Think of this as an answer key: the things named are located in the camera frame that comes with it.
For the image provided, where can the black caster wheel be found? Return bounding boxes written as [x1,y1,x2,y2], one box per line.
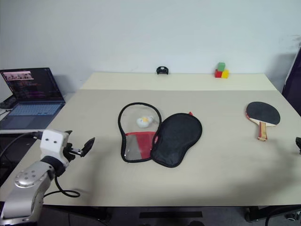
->
[244,207,260,222]
[284,211,300,222]

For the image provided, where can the black red paddle case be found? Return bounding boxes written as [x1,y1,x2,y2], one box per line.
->
[117,102,203,169]

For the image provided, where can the white yellow ball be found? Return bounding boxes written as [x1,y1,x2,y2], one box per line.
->
[136,115,156,129]

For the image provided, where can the red black ping-pong paddle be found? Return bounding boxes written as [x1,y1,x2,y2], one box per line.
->
[245,101,281,142]

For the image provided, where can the dark blue laptop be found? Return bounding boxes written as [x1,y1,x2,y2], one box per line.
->
[0,67,66,130]

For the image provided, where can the black table frame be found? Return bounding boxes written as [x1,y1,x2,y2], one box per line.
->
[41,204,301,223]

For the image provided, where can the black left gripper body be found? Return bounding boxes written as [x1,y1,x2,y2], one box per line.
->
[61,141,85,163]

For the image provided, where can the black game controller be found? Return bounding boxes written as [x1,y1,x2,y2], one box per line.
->
[0,97,17,110]

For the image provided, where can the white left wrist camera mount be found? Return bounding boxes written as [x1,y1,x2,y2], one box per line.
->
[39,129,71,163]

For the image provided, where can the dark chair back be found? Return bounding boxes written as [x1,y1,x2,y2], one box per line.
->
[281,46,301,116]

